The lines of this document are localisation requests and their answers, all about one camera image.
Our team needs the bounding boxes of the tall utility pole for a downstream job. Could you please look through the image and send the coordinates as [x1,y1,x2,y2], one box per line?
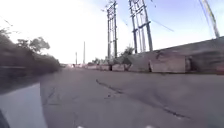
[82,40,86,65]

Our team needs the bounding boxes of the lattice power pylon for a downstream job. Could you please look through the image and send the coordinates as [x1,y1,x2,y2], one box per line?
[105,0,119,62]
[128,0,155,55]

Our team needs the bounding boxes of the short utility pole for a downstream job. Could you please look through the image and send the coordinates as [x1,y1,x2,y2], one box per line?
[74,51,78,66]

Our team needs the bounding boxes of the grey asphalt road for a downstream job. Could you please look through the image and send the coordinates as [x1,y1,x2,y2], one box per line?
[0,65,224,128]

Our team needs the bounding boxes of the dark bushes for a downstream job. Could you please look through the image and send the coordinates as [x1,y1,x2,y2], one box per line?
[0,28,63,92]

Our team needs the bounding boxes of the leaning pole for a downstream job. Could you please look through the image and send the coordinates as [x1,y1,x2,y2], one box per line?
[199,0,221,39]

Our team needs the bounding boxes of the small tree by wall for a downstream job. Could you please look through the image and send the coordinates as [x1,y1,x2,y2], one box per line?
[119,46,136,71]

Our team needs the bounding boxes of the long concrete wall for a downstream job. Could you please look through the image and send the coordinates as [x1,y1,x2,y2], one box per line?
[82,36,224,75]

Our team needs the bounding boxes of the overhead wires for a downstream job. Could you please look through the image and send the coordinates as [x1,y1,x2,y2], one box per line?
[99,0,176,34]

